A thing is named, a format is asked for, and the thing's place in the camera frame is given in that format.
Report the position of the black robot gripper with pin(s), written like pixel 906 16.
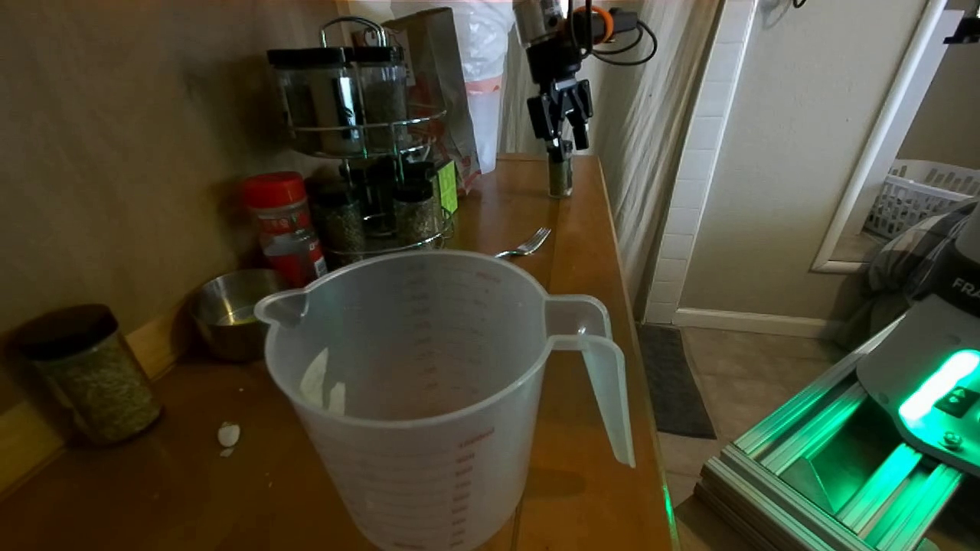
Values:
pixel 562 96

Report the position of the small glass spice jar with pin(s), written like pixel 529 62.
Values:
pixel 560 170

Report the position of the green label card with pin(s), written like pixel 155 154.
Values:
pixel 450 188

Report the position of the red lidded spice container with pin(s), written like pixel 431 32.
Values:
pixel 282 225

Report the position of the clear plastic measuring jug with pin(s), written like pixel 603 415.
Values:
pixel 417 383

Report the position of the dark floor mat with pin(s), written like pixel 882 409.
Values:
pixel 671 388

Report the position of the white laundry basket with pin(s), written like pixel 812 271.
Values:
pixel 920 188

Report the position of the small steel bowl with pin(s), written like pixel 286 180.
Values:
pixel 225 313

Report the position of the wooden dresser cabinet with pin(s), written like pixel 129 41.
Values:
pixel 175 492

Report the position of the dark lidded tin can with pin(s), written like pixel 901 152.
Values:
pixel 94 371

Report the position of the wire spice rack stand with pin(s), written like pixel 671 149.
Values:
pixel 374 128

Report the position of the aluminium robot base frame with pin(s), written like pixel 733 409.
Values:
pixel 876 455

